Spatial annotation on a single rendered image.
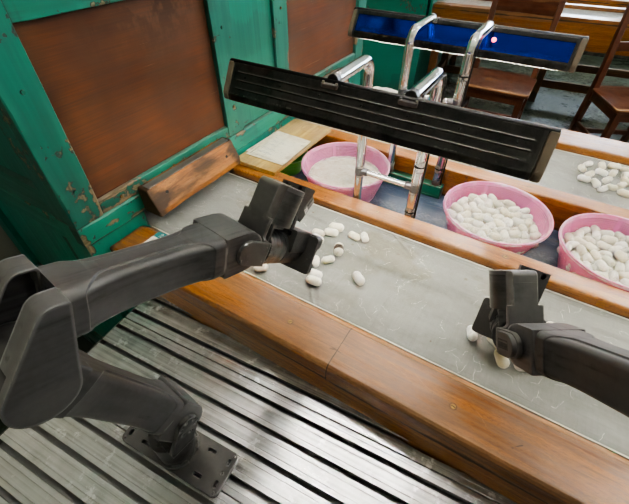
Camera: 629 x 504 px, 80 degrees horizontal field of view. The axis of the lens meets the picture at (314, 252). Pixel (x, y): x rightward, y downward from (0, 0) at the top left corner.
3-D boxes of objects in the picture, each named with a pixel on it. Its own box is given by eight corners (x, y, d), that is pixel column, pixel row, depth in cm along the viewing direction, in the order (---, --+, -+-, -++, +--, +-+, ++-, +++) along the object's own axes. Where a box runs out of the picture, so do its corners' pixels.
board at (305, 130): (274, 176, 108) (274, 172, 108) (234, 162, 114) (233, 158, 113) (331, 131, 129) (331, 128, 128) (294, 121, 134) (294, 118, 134)
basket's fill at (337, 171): (359, 217, 108) (361, 201, 104) (294, 194, 116) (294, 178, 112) (390, 181, 122) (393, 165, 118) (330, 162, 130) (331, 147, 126)
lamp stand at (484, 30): (438, 199, 116) (484, 37, 85) (379, 180, 123) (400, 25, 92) (456, 171, 127) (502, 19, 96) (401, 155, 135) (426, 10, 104)
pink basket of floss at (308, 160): (398, 209, 112) (403, 182, 105) (310, 220, 108) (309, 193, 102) (371, 163, 131) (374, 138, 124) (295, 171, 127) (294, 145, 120)
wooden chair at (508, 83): (440, 147, 276) (477, 2, 213) (456, 125, 303) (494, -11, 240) (502, 164, 260) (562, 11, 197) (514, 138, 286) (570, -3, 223)
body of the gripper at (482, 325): (484, 295, 68) (485, 299, 61) (545, 319, 64) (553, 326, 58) (470, 328, 69) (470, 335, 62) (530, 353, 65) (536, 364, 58)
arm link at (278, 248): (270, 215, 61) (246, 211, 55) (298, 230, 59) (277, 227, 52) (254, 253, 62) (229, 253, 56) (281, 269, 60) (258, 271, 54)
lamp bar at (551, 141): (539, 185, 56) (560, 140, 51) (223, 99, 80) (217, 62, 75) (546, 161, 61) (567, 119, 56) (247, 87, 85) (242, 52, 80)
